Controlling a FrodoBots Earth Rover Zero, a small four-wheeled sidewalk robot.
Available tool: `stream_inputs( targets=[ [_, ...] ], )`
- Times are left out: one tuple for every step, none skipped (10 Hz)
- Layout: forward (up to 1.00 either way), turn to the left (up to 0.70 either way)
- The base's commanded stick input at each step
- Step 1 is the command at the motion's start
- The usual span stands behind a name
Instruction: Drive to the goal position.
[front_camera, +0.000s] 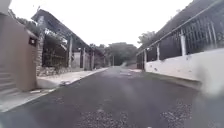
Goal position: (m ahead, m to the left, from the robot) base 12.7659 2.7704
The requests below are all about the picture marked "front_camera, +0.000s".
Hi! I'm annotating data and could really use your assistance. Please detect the grey asphalt road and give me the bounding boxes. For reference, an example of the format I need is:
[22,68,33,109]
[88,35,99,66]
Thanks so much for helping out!
[0,66,224,128]

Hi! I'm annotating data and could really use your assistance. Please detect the white wall with railing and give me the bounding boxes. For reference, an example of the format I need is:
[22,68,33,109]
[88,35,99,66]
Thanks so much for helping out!
[135,0,224,84]

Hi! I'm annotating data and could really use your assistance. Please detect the brown wall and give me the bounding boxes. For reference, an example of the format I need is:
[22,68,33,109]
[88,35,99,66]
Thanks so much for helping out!
[0,13,39,98]

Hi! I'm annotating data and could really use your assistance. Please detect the group of trees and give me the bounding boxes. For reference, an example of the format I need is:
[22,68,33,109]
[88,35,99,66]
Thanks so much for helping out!
[89,31,158,67]

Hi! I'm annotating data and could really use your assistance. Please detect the pale concrete pavement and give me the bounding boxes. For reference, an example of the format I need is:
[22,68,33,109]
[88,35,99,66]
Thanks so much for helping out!
[0,67,109,113]

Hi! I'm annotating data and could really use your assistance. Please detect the narrow concrete pavement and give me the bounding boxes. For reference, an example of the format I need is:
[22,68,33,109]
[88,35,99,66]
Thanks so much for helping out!
[128,68,203,91]

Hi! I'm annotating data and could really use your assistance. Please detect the house with dark fence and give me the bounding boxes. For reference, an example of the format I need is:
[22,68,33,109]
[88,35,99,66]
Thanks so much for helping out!
[31,8,106,77]

